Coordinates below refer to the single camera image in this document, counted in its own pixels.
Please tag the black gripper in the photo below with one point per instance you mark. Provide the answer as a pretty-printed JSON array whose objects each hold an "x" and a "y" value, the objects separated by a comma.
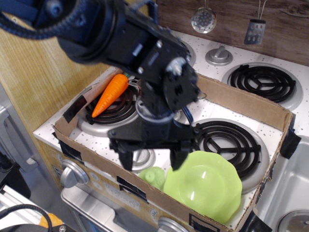
[{"x": 143, "y": 134}]

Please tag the green toy broccoli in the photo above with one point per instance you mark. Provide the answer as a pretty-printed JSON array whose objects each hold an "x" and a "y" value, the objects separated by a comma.
[{"x": 154, "y": 176}]

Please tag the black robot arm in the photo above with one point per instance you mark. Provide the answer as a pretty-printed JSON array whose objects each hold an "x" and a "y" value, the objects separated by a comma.
[{"x": 128, "y": 37}]

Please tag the small steel pan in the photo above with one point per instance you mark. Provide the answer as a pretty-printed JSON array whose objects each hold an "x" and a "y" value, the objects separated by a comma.
[{"x": 137, "y": 84}]

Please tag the silver front stovetop knob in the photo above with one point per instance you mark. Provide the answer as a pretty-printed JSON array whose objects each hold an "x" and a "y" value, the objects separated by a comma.
[{"x": 143, "y": 159}]

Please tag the front left black burner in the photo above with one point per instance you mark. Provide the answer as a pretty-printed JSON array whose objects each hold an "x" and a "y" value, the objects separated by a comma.
[{"x": 120, "y": 112}]

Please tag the brown cardboard fence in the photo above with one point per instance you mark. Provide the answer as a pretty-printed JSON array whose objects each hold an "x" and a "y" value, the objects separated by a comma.
[{"x": 271, "y": 125}]

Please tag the light green plastic bowl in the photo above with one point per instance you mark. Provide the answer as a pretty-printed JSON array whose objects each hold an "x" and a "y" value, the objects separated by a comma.
[{"x": 208, "y": 184}]

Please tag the silver right oven knob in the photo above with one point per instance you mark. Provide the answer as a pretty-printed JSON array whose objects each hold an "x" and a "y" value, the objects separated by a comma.
[{"x": 166, "y": 224}]

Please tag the silver oven knob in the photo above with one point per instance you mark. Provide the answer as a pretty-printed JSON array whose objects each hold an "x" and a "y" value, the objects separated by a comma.
[
  {"x": 166, "y": 224},
  {"x": 72, "y": 174}
]

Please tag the orange toy carrot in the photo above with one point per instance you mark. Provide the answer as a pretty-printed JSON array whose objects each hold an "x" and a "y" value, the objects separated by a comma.
[{"x": 112, "y": 92}]

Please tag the silver left oven knob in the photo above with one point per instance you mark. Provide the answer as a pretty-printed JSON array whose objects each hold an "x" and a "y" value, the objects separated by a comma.
[{"x": 72, "y": 174}]

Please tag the front right black burner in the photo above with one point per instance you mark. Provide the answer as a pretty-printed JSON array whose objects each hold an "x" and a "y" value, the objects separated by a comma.
[{"x": 238, "y": 144}]

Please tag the silver rear stovetop knob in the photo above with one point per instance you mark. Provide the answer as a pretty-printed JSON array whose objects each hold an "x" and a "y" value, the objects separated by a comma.
[{"x": 219, "y": 56}]

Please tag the steel sink basin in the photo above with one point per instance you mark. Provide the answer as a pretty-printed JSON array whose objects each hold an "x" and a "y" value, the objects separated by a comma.
[{"x": 284, "y": 203}]

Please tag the rear right black burner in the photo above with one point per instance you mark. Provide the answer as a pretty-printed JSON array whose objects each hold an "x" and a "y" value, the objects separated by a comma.
[{"x": 268, "y": 81}]

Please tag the hanging silver strainer ladle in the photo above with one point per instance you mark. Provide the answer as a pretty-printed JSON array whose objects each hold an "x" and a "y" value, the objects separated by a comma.
[{"x": 204, "y": 19}]

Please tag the hanging silver grater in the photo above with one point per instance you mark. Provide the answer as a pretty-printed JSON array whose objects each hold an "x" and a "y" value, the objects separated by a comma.
[{"x": 256, "y": 27}]

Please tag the silver oven door handle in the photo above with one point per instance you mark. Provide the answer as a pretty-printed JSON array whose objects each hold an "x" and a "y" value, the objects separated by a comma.
[{"x": 98, "y": 213}]

